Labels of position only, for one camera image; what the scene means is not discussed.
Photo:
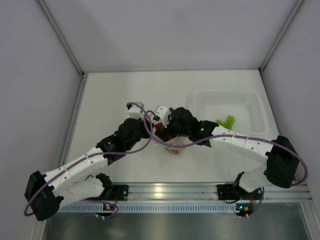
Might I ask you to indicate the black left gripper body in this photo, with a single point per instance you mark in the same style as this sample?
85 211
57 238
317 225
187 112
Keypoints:
142 132

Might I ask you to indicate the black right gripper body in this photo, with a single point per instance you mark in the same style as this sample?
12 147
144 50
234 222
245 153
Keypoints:
172 130

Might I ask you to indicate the clear zip top bag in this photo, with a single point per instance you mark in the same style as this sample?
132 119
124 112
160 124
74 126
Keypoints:
176 143

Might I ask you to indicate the green fake grapes bunch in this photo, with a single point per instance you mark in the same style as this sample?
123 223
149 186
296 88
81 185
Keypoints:
228 123

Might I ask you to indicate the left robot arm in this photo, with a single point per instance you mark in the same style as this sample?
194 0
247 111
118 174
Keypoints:
47 193

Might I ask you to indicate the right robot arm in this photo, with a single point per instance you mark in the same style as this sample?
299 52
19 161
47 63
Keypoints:
278 158

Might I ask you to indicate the fake watermelon slice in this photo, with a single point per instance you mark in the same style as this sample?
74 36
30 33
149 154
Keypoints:
173 151

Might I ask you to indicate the white perforated plastic basket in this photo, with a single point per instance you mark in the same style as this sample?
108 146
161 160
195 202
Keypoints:
245 106

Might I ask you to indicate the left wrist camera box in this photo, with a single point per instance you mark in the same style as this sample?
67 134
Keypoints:
135 110

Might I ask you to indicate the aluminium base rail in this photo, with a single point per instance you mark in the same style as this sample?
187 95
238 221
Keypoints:
205 191

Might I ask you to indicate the grey slotted cable duct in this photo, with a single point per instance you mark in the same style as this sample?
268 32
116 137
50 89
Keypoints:
201 207

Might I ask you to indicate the aluminium frame post left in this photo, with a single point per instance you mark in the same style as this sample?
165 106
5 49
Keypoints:
60 36

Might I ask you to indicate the aluminium frame post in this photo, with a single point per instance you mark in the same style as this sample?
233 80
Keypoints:
288 21
60 36

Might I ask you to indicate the aluminium frame post right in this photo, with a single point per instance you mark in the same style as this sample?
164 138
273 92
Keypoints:
288 21

